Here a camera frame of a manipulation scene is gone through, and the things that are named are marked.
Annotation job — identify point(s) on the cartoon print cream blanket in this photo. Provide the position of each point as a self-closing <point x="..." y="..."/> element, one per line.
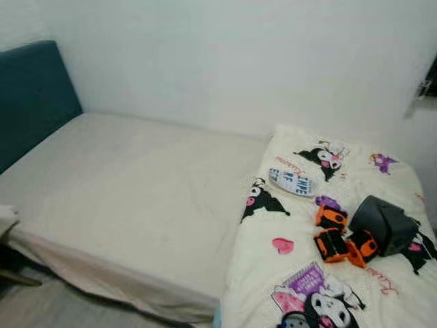
<point x="287" y="273"/>

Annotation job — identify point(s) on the orange and black gadget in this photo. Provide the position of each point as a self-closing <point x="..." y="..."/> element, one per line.
<point x="331" y="246"/>
<point x="332" y="218"/>
<point x="363" y="247"/>

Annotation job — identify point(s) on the black fabric case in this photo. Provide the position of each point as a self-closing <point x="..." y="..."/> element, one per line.
<point x="386" y="222"/>

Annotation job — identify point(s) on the bed mattress with white sheet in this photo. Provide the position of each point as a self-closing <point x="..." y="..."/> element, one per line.
<point x="130" y="198"/>

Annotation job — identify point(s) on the blue upholstered headboard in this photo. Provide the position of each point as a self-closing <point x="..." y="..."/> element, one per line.
<point x="34" y="96"/>

